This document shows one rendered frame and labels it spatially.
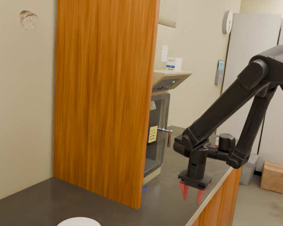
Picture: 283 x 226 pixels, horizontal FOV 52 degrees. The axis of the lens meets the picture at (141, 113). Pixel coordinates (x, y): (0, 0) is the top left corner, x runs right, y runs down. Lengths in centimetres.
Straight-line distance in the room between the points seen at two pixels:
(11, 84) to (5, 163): 34
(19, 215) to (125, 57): 73
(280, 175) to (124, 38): 320
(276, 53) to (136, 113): 64
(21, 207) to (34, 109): 42
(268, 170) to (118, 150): 298
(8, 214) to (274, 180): 334
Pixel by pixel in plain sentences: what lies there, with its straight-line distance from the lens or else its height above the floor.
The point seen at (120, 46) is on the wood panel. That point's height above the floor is 160.
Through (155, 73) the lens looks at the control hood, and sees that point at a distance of 117.
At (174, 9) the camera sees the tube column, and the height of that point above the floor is 180.
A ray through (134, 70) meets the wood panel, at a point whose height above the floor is 151.
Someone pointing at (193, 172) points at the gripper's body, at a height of 121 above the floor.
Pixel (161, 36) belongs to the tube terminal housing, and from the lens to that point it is 135.
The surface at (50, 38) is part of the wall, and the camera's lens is 141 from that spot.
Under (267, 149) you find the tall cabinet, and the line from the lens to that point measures 432.
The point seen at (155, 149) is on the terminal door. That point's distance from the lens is 145.
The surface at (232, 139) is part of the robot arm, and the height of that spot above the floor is 124.
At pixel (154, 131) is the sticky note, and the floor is 121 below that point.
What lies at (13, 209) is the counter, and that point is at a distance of 129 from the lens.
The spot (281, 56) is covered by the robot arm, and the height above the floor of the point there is 160.
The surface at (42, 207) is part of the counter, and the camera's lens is 128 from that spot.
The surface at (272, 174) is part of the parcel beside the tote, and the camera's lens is 402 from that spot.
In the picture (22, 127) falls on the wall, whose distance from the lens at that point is 136.
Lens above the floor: 159
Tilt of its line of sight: 12 degrees down
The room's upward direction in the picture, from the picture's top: 5 degrees clockwise
